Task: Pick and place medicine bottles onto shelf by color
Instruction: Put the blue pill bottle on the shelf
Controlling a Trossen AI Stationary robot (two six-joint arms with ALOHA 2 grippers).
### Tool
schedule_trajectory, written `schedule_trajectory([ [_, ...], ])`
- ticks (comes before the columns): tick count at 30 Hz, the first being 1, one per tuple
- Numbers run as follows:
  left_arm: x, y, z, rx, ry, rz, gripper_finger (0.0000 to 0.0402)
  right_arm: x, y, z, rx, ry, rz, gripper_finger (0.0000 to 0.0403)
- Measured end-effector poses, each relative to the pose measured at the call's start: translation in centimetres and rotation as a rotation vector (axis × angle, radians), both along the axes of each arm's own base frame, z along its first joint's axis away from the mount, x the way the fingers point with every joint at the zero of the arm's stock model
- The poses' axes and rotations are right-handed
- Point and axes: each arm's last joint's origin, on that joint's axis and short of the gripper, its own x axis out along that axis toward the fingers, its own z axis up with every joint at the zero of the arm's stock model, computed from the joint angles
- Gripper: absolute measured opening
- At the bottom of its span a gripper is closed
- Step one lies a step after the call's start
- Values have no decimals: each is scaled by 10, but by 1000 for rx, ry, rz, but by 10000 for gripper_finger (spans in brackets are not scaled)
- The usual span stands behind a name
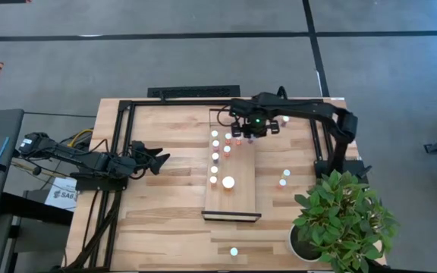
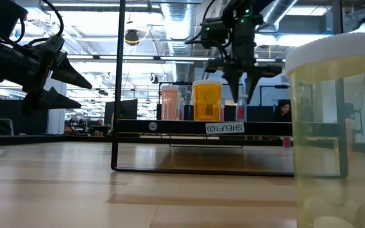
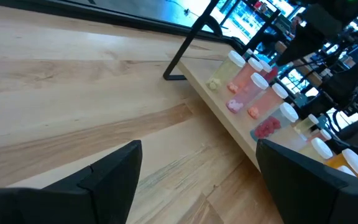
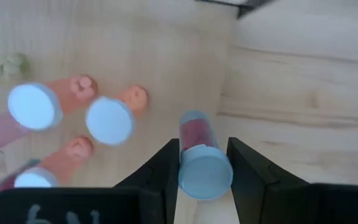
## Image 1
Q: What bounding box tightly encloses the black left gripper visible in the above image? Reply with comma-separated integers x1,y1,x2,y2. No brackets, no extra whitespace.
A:
121,140,171,177

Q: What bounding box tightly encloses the large orange medicine bottle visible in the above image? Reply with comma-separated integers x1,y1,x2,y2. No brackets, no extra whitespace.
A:
221,175,237,192

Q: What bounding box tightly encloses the clear acrylic tray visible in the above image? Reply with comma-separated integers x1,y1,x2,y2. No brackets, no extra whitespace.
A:
200,108,263,223

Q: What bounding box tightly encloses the white paper with logo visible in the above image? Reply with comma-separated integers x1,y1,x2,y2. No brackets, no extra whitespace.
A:
44,176,79,212

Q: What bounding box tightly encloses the green leafy plant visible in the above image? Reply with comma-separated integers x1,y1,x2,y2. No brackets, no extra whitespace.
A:
292,169,400,273

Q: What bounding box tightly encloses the white plant pot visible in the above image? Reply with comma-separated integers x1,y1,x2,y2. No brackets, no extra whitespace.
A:
288,223,324,263

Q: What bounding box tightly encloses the yellow cable with connector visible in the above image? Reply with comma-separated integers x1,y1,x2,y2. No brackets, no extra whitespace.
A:
66,127,95,149

